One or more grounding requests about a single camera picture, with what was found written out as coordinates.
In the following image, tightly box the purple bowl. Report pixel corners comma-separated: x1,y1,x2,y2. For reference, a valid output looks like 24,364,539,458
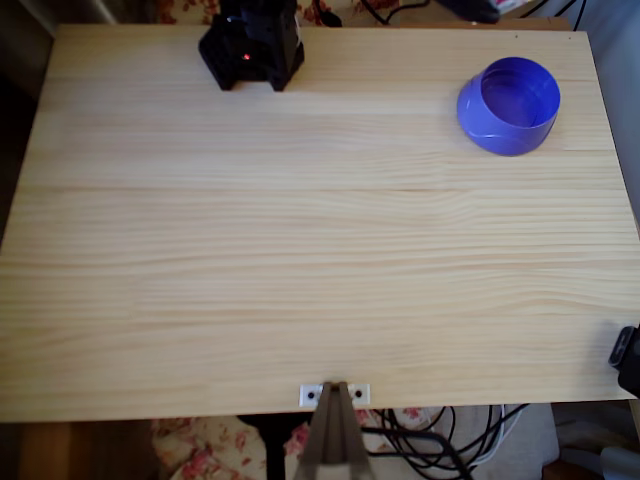
456,56,562,158

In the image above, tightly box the black power cable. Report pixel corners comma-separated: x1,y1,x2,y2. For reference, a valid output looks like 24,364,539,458
358,0,432,26

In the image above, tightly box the floral fabric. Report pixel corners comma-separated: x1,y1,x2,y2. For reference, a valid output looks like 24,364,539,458
151,407,424,480

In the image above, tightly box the black stand pole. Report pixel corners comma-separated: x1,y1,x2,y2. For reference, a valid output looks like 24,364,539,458
238,413,312,480

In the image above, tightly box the white floor cable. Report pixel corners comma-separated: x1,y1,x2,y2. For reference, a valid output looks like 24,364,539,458
464,403,531,469

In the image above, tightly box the grey camera stand post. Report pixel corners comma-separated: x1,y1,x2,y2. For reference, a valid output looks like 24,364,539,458
293,381,375,480

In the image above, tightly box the black floor cable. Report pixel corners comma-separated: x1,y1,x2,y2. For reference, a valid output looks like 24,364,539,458
359,405,531,480

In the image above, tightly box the white metal bracket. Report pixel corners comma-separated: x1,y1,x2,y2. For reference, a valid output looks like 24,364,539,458
298,383,372,408

